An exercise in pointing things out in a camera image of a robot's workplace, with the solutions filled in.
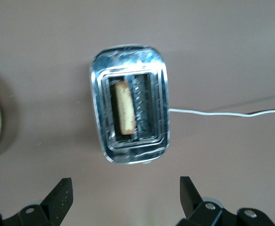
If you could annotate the brown bread slice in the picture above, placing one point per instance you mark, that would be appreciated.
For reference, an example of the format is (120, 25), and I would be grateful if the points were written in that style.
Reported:
(125, 108)

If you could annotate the chrome and beige toaster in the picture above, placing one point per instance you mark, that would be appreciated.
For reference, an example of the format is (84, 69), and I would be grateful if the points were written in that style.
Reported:
(128, 58)

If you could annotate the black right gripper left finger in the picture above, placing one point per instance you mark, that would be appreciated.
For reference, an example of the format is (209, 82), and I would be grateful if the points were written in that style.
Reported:
(57, 200)

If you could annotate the brown table cover sheet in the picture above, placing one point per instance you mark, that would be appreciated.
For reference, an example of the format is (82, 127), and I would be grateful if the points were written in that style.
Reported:
(57, 47)

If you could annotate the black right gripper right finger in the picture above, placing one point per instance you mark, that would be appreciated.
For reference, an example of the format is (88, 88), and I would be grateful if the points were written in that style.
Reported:
(191, 202)

